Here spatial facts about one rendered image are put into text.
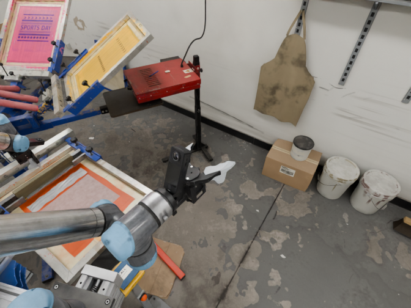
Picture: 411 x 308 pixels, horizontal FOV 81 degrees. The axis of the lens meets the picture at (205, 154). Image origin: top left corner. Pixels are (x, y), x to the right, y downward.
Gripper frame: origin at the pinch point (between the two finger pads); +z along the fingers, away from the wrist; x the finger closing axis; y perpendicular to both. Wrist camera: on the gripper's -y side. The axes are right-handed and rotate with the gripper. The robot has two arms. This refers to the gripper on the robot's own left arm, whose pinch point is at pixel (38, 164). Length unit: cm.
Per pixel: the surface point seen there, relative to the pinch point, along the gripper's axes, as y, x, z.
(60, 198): 4.2, 15.7, 16.8
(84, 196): -4.6, 25.9, 16.9
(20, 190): 15.0, 1.7, 7.0
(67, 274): 27, 58, 13
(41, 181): 4.1, 1.8, 10.1
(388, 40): -200, 140, -35
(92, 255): 16, 60, 13
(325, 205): -156, 159, 113
